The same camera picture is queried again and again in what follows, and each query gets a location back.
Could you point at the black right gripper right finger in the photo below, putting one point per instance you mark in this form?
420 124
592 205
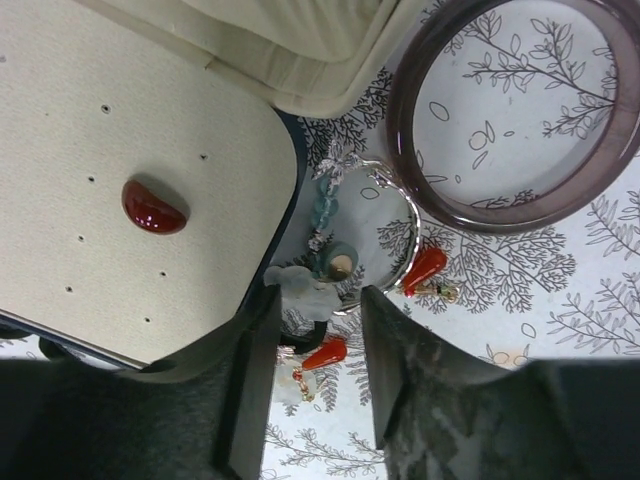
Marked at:
441 413

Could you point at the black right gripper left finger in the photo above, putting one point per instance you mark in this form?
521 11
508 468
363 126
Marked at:
199 413

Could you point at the red bead earring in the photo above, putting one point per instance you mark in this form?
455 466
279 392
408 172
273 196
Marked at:
148 212

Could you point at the cream navy jewelry box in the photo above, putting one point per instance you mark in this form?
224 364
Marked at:
150 175

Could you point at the dark green bangle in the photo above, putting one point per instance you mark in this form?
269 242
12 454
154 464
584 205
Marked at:
302 344

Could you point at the orange drop earring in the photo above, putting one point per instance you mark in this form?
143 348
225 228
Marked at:
428 263
331 352

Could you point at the white flower earring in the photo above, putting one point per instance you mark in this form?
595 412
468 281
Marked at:
301 291

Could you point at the floral patterned tablecloth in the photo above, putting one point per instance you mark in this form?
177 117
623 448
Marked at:
516 98

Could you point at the dark purple bangle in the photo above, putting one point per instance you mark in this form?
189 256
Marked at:
618 21

